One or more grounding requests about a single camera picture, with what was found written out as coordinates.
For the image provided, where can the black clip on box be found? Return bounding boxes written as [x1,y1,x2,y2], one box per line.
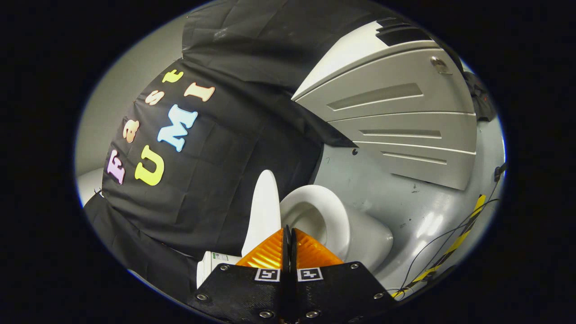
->
[376,18,433,46]

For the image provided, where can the white toilet lid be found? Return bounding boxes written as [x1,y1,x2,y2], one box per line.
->
[242,170,282,258]

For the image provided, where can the black lid pull tab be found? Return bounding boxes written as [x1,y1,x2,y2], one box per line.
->
[283,225,293,270]

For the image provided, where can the black backdrop cloth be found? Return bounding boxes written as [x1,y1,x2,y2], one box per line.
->
[83,0,464,302]

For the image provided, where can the yellow black hazard tape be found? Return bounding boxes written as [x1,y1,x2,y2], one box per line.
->
[391,194,487,299]

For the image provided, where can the thin black cable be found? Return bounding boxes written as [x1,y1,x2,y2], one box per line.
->
[396,198,501,298]

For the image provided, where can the metal latch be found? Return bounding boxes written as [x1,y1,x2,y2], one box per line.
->
[431,56,453,75]

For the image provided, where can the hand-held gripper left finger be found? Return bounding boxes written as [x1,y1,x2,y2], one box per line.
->
[187,226,291,324]

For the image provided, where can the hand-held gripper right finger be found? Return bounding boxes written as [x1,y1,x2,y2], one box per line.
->
[290,227,396,324]

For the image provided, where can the white panelled box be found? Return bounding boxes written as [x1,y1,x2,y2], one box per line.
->
[292,18,477,191]

